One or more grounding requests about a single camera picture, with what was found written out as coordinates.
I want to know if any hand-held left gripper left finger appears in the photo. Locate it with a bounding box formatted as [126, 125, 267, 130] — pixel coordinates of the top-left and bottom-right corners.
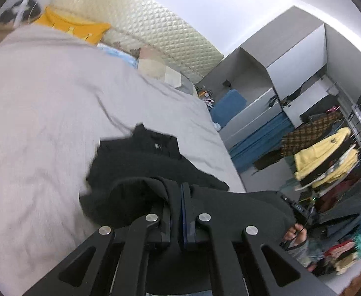
[23, 203, 172, 296]

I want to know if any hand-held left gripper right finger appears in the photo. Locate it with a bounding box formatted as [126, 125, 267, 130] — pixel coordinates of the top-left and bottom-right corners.
[180, 183, 338, 296]

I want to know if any black puffer jacket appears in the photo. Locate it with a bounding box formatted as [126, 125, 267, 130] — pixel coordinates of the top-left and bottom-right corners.
[79, 123, 298, 296]

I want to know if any person's right forearm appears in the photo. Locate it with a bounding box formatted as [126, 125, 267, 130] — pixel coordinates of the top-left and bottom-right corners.
[291, 240, 320, 272]

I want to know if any colourful clothes pile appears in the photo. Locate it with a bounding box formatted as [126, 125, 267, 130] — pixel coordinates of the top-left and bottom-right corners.
[321, 234, 361, 276]

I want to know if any person's right hand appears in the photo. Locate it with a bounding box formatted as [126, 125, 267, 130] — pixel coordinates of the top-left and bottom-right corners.
[281, 223, 309, 252]

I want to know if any dark red garment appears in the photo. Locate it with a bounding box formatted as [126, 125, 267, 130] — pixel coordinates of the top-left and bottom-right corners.
[315, 177, 355, 212]

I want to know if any grey garment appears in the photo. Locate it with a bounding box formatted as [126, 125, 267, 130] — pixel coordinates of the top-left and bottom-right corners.
[314, 188, 361, 233]

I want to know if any yellow garment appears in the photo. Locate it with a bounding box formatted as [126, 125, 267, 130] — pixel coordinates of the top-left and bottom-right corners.
[293, 126, 359, 189]

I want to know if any brown houndstooth coat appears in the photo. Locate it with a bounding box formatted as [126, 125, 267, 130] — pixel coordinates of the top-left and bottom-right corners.
[280, 113, 344, 158]

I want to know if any blue curtain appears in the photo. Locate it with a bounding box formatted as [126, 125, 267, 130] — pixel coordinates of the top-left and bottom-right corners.
[229, 113, 294, 172]

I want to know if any blue folded cushion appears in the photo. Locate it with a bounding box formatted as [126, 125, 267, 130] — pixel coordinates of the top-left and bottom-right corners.
[211, 89, 248, 127]

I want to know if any cluster of small bottles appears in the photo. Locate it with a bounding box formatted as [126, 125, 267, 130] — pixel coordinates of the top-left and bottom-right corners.
[197, 88, 216, 109]

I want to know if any grey pillow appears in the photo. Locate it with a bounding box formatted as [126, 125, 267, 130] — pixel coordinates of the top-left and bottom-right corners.
[176, 78, 199, 98]

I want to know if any grey wardrobe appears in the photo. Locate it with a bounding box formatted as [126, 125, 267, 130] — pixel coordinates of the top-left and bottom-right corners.
[196, 5, 343, 173]

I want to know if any beige pillow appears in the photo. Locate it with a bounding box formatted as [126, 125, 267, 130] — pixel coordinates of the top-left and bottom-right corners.
[137, 46, 181, 87]

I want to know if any bed with grey sheet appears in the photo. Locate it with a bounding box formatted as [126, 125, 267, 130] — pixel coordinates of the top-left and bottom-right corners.
[0, 25, 246, 296]

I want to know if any cream quilted headboard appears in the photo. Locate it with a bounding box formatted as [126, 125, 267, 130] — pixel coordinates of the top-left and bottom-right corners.
[53, 0, 225, 84]

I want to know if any yellow pillow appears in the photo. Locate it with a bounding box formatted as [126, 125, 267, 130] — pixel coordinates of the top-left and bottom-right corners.
[33, 6, 112, 45]

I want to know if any black bag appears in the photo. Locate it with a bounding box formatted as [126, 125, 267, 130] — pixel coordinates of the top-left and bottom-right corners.
[0, 0, 45, 26]

